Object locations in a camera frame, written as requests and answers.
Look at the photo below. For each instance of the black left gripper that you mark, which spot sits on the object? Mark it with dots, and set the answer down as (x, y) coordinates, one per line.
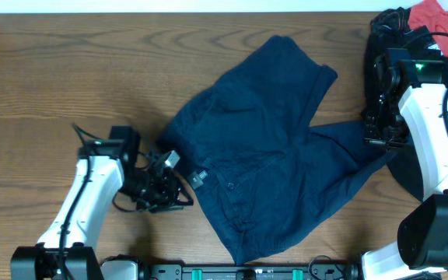
(166, 188)

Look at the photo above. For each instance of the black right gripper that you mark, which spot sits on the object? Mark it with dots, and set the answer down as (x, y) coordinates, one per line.
(382, 134)

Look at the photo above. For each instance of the navy blue shorts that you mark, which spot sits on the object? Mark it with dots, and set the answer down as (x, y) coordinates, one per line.
(263, 175)

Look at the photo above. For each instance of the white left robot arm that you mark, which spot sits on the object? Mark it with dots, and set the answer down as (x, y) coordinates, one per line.
(105, 168)

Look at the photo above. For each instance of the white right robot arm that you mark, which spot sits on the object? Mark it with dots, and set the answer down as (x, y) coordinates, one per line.
(421, 248)

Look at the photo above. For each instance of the black garment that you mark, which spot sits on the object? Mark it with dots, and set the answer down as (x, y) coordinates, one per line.
(406, 89)

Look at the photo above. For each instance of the red garment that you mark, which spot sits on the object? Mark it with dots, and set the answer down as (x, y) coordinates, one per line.
(430, 13)

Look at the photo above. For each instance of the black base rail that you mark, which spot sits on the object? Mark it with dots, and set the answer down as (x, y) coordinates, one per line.
(320, 268)

